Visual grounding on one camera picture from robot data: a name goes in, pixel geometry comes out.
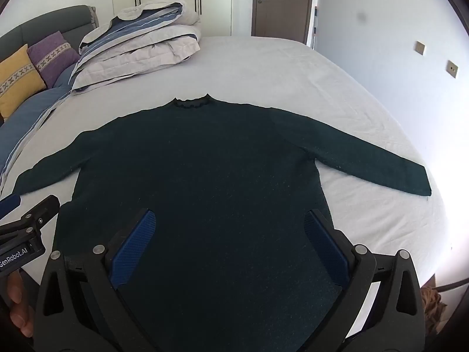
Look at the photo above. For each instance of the brown door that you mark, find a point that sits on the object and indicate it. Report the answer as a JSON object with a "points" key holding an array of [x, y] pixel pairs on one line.
{"points": [[282, 3]]}

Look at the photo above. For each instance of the yellow patterned pillow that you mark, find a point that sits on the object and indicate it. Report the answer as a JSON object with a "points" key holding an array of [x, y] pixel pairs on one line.
{"points": [[18, 80]]}

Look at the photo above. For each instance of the person's left hand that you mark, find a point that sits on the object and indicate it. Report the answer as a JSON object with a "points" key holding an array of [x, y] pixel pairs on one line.
{"points": [[20, 304]]}

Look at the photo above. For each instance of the dark green sweater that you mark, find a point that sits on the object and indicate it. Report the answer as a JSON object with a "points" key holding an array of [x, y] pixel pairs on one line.
{"points": [[220, 176]]}

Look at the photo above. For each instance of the purple patterned pillow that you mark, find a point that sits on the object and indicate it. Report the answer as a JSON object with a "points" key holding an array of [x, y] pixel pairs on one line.
{"points": [[51, 57]]}

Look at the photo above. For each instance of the folded grey blue quilt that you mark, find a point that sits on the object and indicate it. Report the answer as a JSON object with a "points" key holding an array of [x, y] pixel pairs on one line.
{"points": [[146, 44]]}

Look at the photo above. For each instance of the grey upholstered headboard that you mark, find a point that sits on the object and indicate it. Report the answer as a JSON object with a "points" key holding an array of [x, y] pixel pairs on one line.
{"points": [[47, 22]]}

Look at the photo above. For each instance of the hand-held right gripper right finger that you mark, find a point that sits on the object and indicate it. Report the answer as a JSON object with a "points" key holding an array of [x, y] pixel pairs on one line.
{"points": [[326, 244]]}

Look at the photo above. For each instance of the brown cloth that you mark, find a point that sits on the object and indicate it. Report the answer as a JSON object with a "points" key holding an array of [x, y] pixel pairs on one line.
{"points": [[432, 308]]}

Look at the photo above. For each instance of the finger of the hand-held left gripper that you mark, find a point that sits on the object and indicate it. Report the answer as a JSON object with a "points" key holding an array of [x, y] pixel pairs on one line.
{"points": [[42, 211], [9, 206]]}

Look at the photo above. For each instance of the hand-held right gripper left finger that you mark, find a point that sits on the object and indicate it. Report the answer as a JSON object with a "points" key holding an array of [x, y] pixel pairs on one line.
{"points": [[133, 242]]}

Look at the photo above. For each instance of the gold wall switch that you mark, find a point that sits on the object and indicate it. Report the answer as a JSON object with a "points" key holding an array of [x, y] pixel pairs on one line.
{"points": [[420, 47], [452, 69]]}

